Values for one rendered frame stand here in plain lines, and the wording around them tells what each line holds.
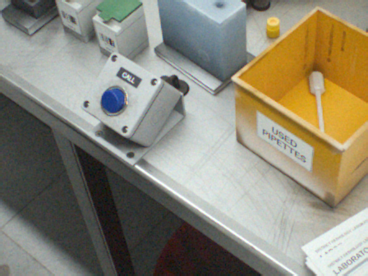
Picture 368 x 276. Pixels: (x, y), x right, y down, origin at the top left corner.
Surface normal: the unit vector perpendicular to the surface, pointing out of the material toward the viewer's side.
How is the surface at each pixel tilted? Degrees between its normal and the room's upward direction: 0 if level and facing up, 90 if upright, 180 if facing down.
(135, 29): 90
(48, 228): 0
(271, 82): 90
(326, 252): 1
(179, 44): 90
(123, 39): 90
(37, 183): 0
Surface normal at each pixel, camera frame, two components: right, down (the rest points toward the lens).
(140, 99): -0.40, -0.22
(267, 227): -0.08, -0.61
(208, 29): -0.72, 0.58
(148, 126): 0.76, 0.47
